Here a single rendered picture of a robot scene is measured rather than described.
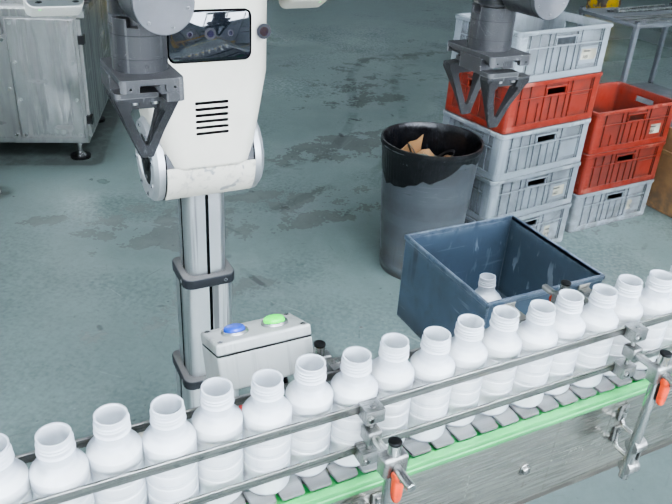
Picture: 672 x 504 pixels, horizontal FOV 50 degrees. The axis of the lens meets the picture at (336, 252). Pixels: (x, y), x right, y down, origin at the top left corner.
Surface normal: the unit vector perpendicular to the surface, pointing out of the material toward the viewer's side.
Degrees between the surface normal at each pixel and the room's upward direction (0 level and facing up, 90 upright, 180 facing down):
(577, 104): 90
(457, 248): 90
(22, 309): 0
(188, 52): 90
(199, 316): 90
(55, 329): 0
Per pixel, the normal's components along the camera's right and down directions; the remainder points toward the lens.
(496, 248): 0.44, 0.46
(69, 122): 0.15, 0.48
